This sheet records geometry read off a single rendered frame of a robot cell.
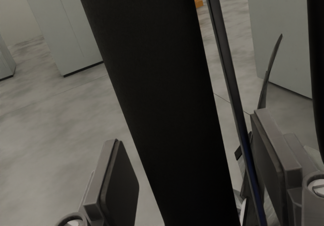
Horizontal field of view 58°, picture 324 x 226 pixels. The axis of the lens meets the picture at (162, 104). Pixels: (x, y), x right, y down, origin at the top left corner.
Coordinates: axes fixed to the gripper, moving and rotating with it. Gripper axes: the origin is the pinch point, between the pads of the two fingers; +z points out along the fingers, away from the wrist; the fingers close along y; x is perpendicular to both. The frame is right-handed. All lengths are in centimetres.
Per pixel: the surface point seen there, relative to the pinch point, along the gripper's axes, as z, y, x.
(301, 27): 241, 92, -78
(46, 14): 496, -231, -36
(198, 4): 819, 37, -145
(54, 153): 239, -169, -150
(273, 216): 26.8, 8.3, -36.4
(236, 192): 38, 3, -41
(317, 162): 36, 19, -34
